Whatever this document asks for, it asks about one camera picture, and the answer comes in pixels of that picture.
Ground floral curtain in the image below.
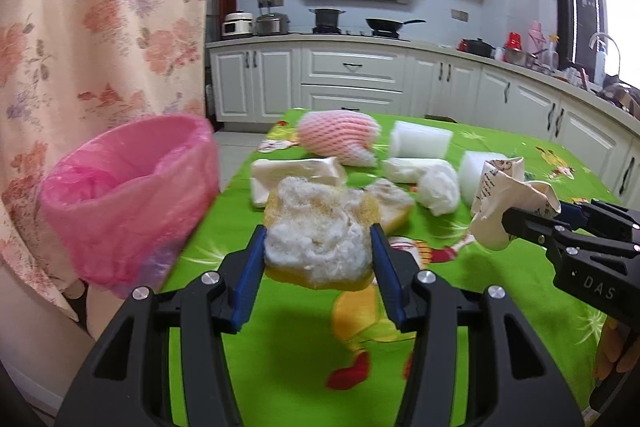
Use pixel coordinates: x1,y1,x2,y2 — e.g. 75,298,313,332
1,0,206,315

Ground white lower kitchen cabinets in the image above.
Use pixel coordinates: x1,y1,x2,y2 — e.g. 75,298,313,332
206,35,639,208

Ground white tissue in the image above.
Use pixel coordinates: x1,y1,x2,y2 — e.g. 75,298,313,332
382,157,461,217

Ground steel pressure cooker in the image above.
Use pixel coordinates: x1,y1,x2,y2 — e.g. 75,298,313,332
255,12,290,37

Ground black frying pan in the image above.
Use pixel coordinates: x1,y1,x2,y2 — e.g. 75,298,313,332
366,17,426,39

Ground pink-lined trash bin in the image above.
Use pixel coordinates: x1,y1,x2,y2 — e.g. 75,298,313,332
39,114,219,298

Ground person's right hand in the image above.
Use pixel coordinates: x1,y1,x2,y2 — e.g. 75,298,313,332
593,317,640,381

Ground paper cup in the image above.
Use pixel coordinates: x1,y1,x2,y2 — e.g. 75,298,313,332
469,157,561,251

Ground steel bowl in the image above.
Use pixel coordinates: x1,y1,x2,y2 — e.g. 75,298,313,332
503,48,544,69

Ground black stock pot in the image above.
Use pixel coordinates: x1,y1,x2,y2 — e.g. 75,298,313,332
309,8,345,35

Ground yellow sponge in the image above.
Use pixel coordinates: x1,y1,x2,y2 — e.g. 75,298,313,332
264,176,416,291

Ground white plastic packet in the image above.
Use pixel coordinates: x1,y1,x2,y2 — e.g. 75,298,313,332
250,157,347,208

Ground white foam block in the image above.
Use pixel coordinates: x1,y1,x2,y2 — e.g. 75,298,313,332
388,121,454,159
458,149,511,207

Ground white rice cooker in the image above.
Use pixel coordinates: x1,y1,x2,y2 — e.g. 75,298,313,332
221,11,255,39

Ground wall power socket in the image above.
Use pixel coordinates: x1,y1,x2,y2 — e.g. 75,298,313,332
257,0,284,9

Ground pink foam fruit net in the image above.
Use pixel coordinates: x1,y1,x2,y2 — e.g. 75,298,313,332
296,109,381,168

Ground kitchen faucet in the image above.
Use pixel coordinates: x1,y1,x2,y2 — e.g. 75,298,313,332
589,32,620,86

